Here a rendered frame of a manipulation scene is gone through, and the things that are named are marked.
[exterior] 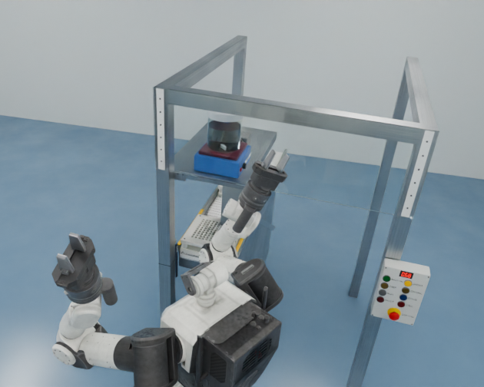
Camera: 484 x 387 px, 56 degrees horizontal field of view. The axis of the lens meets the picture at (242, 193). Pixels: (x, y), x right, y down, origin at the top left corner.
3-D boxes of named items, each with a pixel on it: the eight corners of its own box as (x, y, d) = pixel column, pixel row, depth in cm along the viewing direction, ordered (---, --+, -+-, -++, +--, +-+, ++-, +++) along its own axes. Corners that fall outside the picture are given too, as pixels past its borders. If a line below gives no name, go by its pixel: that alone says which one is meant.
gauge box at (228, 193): (243, 229, 199) (246, 190, 189) (220, 225, 201) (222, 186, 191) (255, 206, 217) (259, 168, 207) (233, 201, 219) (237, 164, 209)
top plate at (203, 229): (230, 254, 209) (230, 250, 208) (180, 243, 214) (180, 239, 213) (243, 226, 230) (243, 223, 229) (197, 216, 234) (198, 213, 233)
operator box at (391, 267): (412, 325, 183) (430, 276, 170) (370, 315, 187) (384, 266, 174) (412, 315, 188) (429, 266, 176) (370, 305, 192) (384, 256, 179)
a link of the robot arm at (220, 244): (239, 219, 166) (220, 243, 180) (213, 222, 161) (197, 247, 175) (249, 245, 161) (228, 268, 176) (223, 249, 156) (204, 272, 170)
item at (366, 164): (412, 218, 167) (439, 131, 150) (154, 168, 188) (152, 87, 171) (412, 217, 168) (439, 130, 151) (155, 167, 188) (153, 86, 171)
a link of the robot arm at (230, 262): (228, 271, 179) (260, 284, 160) (199, 276, 173) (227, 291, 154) (227, 242, 178) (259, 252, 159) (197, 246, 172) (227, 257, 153)
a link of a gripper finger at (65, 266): (69, 256, 94) (75, 270, 99) (54, 252, 94) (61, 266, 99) (65, 263, 93) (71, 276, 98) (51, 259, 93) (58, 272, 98)
